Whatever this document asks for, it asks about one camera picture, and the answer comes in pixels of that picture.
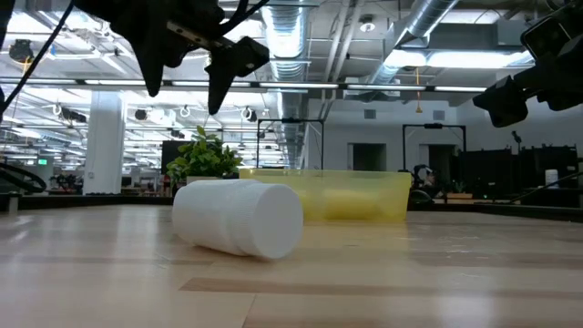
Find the dark office chair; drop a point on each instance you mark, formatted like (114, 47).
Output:
(421, 184)

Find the yellow translucent plastic basket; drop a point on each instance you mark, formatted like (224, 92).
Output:
(391, 196)

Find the black stand lamp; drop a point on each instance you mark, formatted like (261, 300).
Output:
(516, 136)

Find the black monitor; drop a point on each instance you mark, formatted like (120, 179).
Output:
(169, 155)

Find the white round building column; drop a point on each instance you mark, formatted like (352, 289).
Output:
(105, 146)

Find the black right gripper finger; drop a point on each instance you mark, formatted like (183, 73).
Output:
(503, 102)
(553, 36)

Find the green plant in white pot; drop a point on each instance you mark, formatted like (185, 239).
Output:
(202, 157)

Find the white canister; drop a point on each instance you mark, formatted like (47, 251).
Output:
(551, 178)

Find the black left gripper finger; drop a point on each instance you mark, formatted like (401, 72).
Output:
(152, 64)
(232, 61)

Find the long hanging light bar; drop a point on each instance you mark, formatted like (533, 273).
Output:
(296, 85)

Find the black cabinets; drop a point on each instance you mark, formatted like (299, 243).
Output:
(492, 173)

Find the black gantry frame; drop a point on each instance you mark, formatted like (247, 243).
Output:
(290, 120)
(432, 126)

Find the silver ceiling ventilation duct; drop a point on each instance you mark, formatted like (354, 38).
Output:
(284, 27)
(428, 18)

